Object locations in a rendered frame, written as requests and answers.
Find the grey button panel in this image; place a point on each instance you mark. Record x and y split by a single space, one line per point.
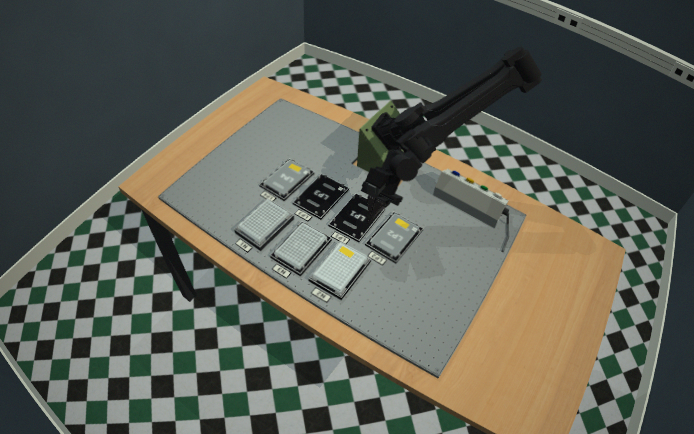
466 195

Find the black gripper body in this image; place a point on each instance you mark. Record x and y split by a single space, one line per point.
384 197

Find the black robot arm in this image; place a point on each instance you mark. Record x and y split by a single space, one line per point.
405 166

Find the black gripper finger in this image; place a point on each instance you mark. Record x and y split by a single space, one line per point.
371 203
378 205

